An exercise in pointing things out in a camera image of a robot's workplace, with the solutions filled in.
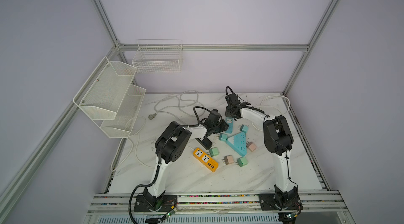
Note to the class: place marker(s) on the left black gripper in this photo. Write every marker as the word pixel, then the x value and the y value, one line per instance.
pixel 224 127

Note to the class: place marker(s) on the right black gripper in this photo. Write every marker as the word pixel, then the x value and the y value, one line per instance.
pixel 226 110

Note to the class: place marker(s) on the blue power strip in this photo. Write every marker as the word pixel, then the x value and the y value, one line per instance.
pixel 230 123

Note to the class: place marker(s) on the teal plug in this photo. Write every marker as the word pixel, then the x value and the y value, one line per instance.
pixel 223 137
pixel 244 128

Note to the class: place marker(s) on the black power strip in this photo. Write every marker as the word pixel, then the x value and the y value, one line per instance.
pixel 206 143

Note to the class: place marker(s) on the green plug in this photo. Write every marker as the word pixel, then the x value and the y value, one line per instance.
pixel 213 151
pixel 242 161

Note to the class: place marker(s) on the teal triangular power strip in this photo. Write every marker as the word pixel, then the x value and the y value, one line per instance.
pixel 238 143

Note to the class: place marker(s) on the orange power strip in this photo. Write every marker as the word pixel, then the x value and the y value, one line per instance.
pixel 205 159

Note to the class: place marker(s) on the pink plug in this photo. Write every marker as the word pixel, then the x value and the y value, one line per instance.
pixel 228 160
pixel 251 146

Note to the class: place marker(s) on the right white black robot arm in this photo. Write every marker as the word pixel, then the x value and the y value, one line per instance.
pixel 278 140

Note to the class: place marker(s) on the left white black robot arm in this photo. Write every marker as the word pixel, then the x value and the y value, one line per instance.
pixel 169 148

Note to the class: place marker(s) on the lower white mesh shelf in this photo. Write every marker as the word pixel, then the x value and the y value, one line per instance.
pixel 122 125

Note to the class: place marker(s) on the white mesh shelf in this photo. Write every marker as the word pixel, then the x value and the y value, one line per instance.
pixel 102 95
pixel 122 125

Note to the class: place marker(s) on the upper white mesh shelf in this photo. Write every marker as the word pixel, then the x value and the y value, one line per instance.
pixel 102 95

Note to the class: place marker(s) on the white wire basket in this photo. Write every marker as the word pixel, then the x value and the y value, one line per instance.
pixel 158 56

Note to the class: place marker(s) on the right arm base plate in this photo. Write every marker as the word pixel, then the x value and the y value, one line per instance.
pixel 280 201

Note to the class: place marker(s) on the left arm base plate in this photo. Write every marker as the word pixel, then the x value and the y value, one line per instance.
pixel 161 204

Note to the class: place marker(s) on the aluminium mounting rail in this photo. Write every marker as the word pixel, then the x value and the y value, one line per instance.
pixel 237 202

